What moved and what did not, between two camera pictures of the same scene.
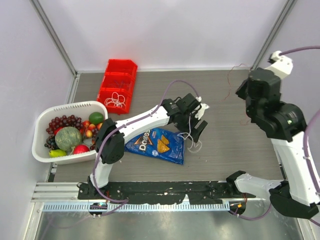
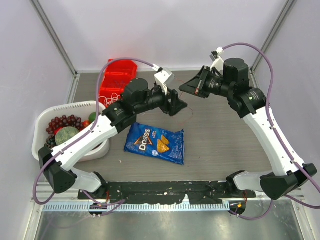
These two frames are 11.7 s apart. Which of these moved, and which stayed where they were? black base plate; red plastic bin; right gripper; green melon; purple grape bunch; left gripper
Moved: right gripper; left gripper
Stayed: red plastic bin; black base plate; purple grape bunch; green melon
